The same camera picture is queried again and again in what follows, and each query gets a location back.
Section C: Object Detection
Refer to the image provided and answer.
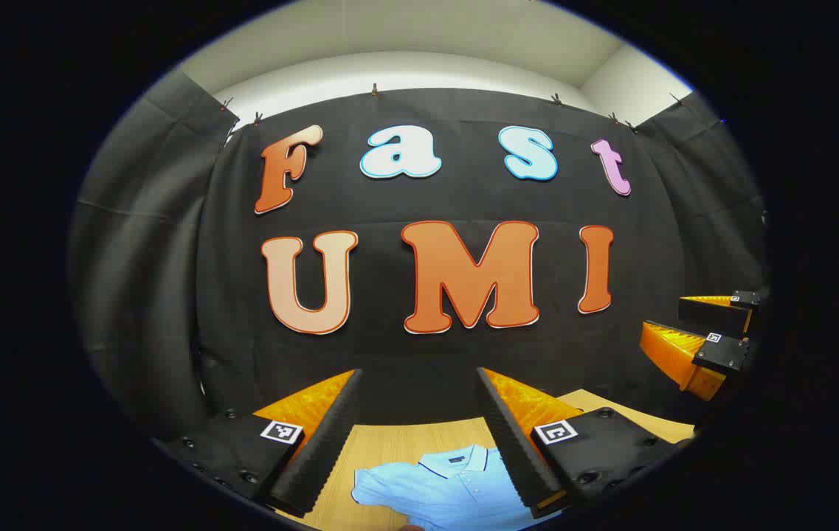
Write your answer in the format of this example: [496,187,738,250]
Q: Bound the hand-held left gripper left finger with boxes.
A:
[152,367,365,518]

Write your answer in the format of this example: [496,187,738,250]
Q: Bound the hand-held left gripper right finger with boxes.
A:
[475,366,694,520]

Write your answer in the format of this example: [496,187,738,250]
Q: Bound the light blue T-shirt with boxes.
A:
[351,445,562,531]

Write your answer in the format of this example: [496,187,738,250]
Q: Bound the row of small backdrop clips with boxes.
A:
[218,83,687,132]

